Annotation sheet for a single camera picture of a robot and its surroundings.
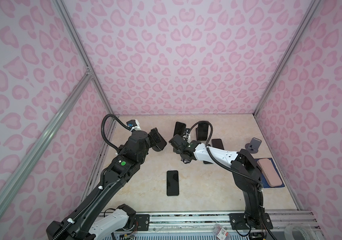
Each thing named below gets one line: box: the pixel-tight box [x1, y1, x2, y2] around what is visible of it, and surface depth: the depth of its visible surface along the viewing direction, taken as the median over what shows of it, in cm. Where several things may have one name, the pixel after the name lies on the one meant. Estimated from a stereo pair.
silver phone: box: [211, 138, 225, 150], surface depth 106 cm
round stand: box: [245, 137, 262, 154], surface depth 97 cm
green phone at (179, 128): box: [173, 121, 187, 137], surface depth 97 cm
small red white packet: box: [212, 224, 231, 240], surface depth 70 cm
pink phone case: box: [257, 158, 283, 187], surface depth 88 cm
